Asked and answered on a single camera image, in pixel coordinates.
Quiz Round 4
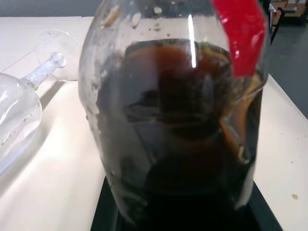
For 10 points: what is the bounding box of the clear plastic bottle red label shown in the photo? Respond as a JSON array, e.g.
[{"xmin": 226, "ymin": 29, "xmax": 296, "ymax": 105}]
[{"xmin": 78, "ymin": 0, "xmax": 270, "ymax": 231}]

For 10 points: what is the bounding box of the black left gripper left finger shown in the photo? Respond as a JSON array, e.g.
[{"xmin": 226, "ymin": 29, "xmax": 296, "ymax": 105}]
[{"xmin": 90, "ymin": 178, "xmax": 121, "ymax": 231}]

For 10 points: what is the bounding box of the black metal stand frame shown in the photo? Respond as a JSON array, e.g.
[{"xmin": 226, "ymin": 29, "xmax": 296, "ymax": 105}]
[{"xmin": 269, "ymin": 0, "xmax": 308, "ymax": 46}]

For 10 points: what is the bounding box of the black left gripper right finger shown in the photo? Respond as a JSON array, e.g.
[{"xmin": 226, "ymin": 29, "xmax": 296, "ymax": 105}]
[{"xmin": 237, "ymin": 185, "xmax": 285, "ymax": 231}]

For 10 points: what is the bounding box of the brown cardboard box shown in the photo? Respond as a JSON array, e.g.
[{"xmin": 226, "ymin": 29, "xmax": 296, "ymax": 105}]
[{"xmin": 281, "ymin": 0, "xmax": 308, "ymax": 25}]

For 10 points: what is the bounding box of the clear wine glass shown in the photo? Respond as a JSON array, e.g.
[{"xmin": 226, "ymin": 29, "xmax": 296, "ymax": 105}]
[{"xmin": 0, "ymin": 29, "xmax": 78, "ymax": 178}]

